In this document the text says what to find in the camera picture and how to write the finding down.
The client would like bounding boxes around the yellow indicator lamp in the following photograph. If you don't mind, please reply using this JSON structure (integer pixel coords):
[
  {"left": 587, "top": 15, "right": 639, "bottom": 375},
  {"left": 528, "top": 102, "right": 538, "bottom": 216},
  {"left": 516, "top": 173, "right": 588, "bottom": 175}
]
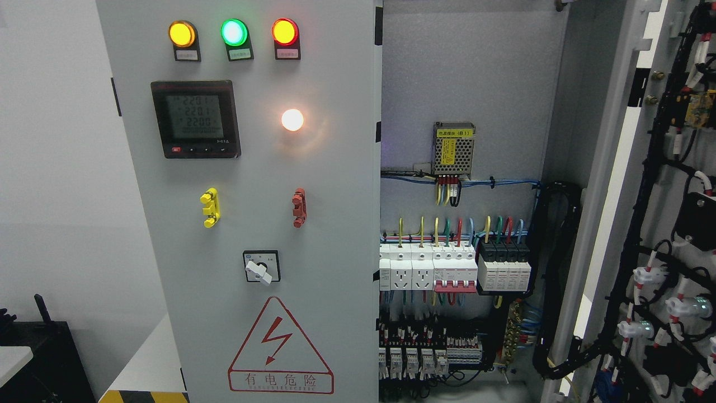
[{"left": 168, "top": 20, "right": 197, "bottom": 48}]

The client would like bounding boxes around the grey cabinet door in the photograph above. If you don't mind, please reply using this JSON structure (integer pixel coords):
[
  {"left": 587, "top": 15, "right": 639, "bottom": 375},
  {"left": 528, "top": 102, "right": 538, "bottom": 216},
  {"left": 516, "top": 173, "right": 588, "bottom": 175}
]
[
  {"left": 97, "top": 1, "right": 381, "bottom": 402},
  {"left": 533, "top": 1, "right": 714, "bottom": 402}
]

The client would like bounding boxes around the yellow test terminal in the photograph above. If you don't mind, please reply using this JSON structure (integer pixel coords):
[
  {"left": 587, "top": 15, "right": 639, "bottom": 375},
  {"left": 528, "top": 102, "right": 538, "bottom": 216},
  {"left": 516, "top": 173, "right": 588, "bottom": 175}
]
[{"left": 200, "top": 187, "right": 222, "bottom": 228}]

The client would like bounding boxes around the metal mesh power supply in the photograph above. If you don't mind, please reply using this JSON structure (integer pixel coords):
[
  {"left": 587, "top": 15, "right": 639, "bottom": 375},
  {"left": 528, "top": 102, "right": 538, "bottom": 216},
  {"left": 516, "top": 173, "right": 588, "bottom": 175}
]
[{"left": 432, "top": 121, "right": 476, "bottom": 176}]

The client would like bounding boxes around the black digital power meter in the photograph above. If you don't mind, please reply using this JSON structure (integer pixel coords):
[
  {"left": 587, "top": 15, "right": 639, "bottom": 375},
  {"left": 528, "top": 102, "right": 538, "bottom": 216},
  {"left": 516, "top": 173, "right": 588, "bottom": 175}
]
[{"left": 150, "top": 80, "right": 241, "bottom": 159}]

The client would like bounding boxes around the red indicator lamp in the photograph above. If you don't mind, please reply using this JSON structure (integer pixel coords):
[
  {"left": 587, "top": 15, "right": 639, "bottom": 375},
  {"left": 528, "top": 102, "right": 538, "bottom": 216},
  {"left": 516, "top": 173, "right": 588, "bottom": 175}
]
[{"left": 272, "top": 18, "right": 299, "bottom": 46}]

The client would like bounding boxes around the green indicator lamp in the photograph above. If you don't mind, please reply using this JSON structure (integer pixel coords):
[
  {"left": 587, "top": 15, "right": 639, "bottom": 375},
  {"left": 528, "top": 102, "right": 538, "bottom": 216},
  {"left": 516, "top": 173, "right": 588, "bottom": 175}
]
[{"left": 220, "top": 18, "right": 249, "bottom": 48}]

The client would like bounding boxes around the white glowing indicator lamp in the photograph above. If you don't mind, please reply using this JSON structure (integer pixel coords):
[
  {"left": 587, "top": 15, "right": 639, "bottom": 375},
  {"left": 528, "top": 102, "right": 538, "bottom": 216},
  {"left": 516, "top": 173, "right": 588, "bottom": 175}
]
[{"left": 281, "top": 108, "right": 305, "bottom": 132}]

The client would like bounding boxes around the black equipment case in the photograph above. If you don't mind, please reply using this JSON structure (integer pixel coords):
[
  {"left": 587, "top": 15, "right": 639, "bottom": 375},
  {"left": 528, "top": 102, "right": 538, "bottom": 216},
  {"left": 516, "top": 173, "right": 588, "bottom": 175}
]
[{"left": 1, "top": 294, "right": 96, "bottom": 402}]

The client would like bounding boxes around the white rotary selector switch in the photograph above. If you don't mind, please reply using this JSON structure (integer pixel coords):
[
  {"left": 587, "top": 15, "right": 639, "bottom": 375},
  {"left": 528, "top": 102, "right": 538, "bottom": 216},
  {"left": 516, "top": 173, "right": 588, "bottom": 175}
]
[{"left": 243, "top": 250, "right": 281, "bottom": 285}]

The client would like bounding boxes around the black cable loom right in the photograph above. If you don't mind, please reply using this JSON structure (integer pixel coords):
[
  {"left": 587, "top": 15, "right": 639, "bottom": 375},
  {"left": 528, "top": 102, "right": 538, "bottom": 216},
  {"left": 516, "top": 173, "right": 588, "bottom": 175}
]
[{"left": 529, "top": 180, "right": 584, "bottom": 380}]

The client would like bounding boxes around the red test terminal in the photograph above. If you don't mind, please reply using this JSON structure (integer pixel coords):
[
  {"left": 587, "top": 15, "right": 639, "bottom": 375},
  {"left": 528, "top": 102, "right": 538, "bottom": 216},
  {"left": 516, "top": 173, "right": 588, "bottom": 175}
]
[{"left": 291, "top": 187, "right": 307, "bottom": 228}]

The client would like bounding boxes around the black relay terminal row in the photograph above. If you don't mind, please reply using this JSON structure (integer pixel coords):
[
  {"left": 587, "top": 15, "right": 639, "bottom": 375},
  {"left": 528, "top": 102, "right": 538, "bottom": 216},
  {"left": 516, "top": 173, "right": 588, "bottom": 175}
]
[{"left": 375, "top": 313, "right": 487, "bottom": 381}]

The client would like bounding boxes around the black white surge protector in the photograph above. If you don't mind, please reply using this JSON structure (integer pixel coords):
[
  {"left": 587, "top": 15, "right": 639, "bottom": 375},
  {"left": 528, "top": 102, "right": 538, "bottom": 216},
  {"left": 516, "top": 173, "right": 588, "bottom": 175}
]
[{"left": 478, "top": 242, "right": 532, "bottom": 295}]

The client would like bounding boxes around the white socket breaker row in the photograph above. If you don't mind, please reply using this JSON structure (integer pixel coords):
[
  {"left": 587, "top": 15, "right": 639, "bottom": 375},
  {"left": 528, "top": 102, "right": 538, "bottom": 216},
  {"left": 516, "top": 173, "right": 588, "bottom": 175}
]
[{"left": 379, "top": 242, "right": 478, "bottom": 293}]

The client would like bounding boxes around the red electric hazard warning sticker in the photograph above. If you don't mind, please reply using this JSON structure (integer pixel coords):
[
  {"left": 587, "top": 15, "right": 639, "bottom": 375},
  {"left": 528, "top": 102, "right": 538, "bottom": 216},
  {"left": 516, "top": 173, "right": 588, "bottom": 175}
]
[{"left": 228, "top": 296, "right": 333, "bottom": 395}]

